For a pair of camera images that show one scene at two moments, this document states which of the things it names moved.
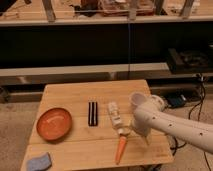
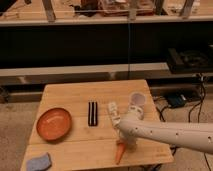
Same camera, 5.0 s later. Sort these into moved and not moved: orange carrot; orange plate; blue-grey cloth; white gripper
Moved: white gripper
Not moved: blue-grey cloth; orange carrot; orange plate
